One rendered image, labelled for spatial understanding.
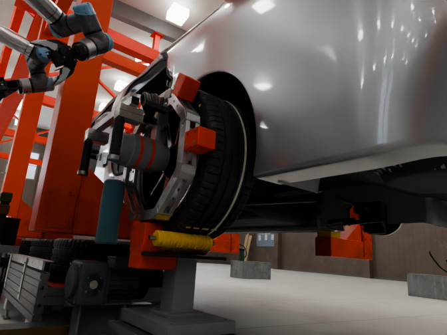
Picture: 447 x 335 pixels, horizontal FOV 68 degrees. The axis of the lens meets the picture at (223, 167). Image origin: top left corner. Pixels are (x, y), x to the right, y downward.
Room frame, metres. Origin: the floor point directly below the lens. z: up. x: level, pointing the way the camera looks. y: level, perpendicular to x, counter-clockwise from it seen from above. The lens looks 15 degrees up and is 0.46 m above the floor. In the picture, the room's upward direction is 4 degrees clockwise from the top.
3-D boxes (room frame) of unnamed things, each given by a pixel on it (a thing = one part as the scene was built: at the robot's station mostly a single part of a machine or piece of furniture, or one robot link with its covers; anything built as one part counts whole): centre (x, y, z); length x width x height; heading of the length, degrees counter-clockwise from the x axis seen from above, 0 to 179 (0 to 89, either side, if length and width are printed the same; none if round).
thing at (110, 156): (1.08, 0.37, 0.83); 0.04 x 0.04 x 0.16
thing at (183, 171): (1.36, 0.29, 0.85); 0.54 x 0.07 x 0.54; 38
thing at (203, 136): (1.11, 0.09, 0.85); 0.09 x 0.08 x 0.07; 38
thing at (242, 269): (8.62, -0.79, 0.41); 0.85 x 0.68 x 0.81; 121
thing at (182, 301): (1.46, 0.15, 0.32); 0.40 x 0.30 x 0.28; 38
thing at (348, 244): (3.08, -1.10, 0.69); 0.52 x 0.17 x 0.35; 128
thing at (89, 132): (1.36, 0.55, 0.93); 0.09 x 0.05 x 0.05; 128
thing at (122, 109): (1.10, 0.35, 0.93); 0.09 x 0.05 x 0.05; 128
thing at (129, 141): (1.31, 0.34, 0.85); 0.21 x 0.14 x 0.14; 128
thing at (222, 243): (4.60, 0.08, 0.69); 0.52 x 0.17 x 0.35; 128
